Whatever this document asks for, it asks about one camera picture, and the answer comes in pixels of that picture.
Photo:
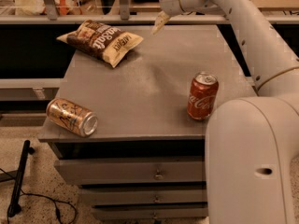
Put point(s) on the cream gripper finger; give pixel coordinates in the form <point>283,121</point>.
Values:
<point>161,20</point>

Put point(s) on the black stand leg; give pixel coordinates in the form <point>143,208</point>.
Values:
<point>14,207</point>

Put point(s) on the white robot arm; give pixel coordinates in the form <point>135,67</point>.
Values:
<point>250,142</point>

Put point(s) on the grey metal railing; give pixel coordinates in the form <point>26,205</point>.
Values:
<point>34,11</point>

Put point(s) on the red coke can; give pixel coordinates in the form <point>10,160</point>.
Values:
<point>202,95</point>

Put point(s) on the brown chip bag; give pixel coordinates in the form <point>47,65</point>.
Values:
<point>101,41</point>

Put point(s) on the gold soda can lying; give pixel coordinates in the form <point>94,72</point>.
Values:
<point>75,118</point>

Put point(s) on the grey drawer cabinet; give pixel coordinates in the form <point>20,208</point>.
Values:
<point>146,157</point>

